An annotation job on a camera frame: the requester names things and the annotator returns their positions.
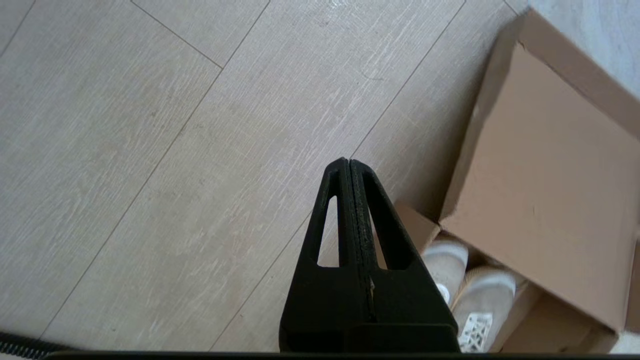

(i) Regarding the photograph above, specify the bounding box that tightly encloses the black corrugated cable conduit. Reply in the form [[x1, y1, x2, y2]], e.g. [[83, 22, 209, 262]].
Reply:
[[0, 330, 68, 358]]

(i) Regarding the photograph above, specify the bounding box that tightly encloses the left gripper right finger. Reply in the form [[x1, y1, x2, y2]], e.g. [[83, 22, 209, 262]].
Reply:
[[350, 159, 461, 353]]

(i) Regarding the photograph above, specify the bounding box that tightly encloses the brown cardboard shoe box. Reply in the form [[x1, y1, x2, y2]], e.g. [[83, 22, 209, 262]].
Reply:
[[395, 9, 640, 353]]

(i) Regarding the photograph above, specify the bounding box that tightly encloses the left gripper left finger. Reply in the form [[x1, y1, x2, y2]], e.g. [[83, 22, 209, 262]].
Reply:
[[279, 158, 373, 353]]

